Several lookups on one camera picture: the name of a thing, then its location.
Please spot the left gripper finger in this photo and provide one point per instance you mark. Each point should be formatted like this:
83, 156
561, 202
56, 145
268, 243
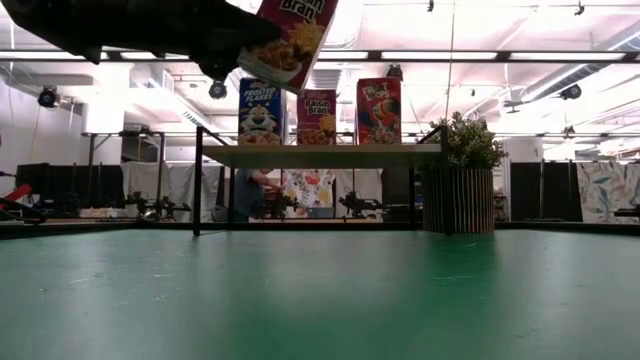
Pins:
260, 34

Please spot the pink Raisin Bran cereal box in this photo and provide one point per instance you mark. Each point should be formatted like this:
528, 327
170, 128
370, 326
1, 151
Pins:
316, 120
300, 40

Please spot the blue Frosted Flakes cereal box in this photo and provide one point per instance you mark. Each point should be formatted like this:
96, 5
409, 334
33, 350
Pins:
260, 120

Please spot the red Froot Loops cereal box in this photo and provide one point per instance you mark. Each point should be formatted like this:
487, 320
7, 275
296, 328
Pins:
378, 115

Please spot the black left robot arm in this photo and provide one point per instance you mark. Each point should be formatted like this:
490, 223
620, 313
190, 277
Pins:
75, 25

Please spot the black background robot arm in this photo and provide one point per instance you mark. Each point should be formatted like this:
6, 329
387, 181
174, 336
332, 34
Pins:
160, 206
357, 204
280, 205
627, 212

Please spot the black ceiling spotlight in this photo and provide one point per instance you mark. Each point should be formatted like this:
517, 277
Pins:
395, 72
48, 97
571, 92
218, 91

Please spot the black metal rack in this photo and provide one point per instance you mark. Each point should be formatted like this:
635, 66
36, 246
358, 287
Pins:
161, 175

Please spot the white draped cloth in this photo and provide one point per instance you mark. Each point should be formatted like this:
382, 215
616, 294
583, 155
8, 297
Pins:
365, 182
180, 185

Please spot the person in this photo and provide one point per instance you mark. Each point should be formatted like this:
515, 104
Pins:
247, 195

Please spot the floral print cloth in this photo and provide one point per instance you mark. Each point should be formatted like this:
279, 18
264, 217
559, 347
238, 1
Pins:
310, 192

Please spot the black partition panel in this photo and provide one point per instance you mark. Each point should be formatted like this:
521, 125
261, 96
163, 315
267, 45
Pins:
545, 190
50, 180

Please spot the black overhead light bar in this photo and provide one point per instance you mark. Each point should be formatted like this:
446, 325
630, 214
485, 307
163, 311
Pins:
501, 55

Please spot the red object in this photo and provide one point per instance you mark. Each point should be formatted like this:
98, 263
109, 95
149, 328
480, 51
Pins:
15, 195

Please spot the green plant in ribbed pot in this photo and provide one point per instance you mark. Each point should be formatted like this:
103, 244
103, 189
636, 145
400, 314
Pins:
460, 200

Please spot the green table mat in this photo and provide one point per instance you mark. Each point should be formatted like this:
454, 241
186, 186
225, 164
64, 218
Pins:
250, 300

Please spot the leaf print cloth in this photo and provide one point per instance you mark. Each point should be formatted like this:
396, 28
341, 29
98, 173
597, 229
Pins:
607, 192

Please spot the wooden shelf black metal frame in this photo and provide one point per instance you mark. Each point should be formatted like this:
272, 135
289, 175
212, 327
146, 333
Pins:
320, 156

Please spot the black metal table frame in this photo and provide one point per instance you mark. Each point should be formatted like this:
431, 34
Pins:
75, 230

